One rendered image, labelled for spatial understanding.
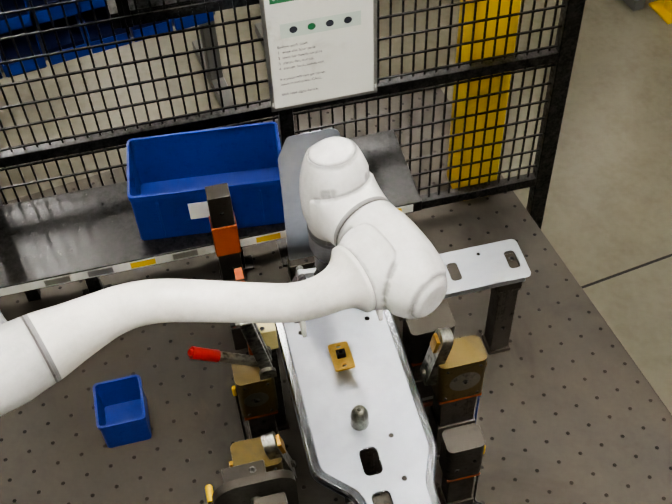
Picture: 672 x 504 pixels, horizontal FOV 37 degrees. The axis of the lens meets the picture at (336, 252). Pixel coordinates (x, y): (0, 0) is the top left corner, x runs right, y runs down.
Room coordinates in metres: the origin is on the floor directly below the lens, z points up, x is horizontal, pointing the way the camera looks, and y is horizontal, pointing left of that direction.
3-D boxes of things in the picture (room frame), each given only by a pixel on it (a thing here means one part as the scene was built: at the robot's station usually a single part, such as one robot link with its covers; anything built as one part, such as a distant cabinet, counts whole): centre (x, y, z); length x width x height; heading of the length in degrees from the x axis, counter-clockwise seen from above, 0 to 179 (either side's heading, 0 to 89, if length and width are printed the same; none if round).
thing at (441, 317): (1.12, -0.19, 0.84); 0.12 x 0.07 x 0.28; 101
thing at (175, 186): (1.40, 0.25, 1.09); 0.30 x 0.17 x 0.13; 96
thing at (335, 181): (0.99, -0.01, 1.48); 0.13 x 0.11 x 0.16; 32
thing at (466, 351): (0.99, -0.23, 0.87); 0.12 x 0.07 x 0.35; 101
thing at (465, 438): (0.85, -0.22, 0.84); 0.10 x 0.05 x 0.29; 101
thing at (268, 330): (1.06, 0.14, 0.88); 0.04 x 0.04 x 0.37; 11
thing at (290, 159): (1.27, 0.04, 1.17); 0.12 x 0.01 x 0.34; 101
